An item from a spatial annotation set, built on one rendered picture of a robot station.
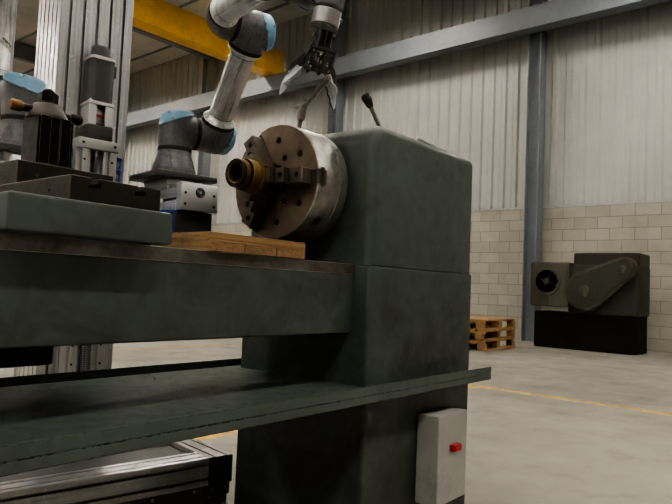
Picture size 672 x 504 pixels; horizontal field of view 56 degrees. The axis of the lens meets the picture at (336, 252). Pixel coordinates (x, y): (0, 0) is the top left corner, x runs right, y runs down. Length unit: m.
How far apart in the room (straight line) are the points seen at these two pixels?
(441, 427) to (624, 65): 10.72
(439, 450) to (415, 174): 0.81
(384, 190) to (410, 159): 0.17
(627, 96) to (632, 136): 0.69
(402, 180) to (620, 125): 10.27
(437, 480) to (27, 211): 1.35
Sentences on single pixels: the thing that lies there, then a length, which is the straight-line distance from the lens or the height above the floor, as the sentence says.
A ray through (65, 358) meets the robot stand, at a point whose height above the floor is 0.54.
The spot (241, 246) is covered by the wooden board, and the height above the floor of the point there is 0.88.
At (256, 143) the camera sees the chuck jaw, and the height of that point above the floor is 1.18.
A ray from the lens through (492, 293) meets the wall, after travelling 12.38.
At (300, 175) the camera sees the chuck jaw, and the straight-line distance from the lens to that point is 1.62.
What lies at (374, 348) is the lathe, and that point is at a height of 0.64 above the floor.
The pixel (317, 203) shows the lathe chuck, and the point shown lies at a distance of 1.64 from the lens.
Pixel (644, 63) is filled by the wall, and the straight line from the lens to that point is 12.15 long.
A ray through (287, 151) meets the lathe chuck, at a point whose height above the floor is 1.16.
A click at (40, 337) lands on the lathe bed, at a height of 0.70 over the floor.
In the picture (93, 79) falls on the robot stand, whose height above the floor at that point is 1.45.
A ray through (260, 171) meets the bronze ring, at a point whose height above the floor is 1.09.
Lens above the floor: 0.80
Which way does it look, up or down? 3 degrees up
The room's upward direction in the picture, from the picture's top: 2 degrees clockwise
